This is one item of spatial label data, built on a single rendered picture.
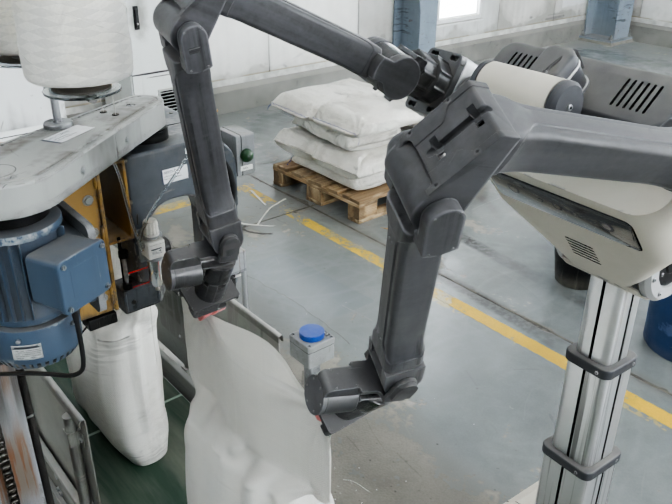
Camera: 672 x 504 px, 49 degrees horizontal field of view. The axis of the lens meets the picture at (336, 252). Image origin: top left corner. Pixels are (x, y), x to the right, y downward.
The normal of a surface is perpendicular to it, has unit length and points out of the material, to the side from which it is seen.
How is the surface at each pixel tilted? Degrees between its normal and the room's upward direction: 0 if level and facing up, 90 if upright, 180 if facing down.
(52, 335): 91
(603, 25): 90
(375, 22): 90
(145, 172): 90
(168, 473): 0
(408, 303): 116
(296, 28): 103
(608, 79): 40
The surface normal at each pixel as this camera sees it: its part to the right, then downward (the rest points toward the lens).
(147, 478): 0.00, -0.89
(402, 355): 0.26, 0.65
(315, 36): 0.47, 0.60
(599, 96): -0.51, -0.51
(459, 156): -0.65, -0.26
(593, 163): 0.29, 0.81
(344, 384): 0.33, -0.62
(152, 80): 0.64, 0.36
